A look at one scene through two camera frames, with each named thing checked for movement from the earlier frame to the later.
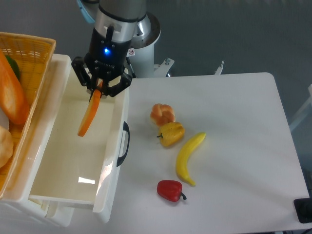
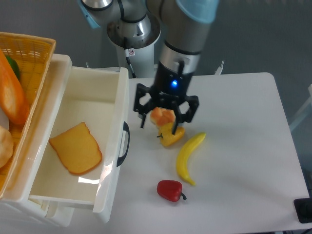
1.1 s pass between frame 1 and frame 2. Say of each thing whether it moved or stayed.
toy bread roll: stayed
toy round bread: stayed
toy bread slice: moved
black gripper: moved
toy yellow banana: stayed
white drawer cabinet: stayed
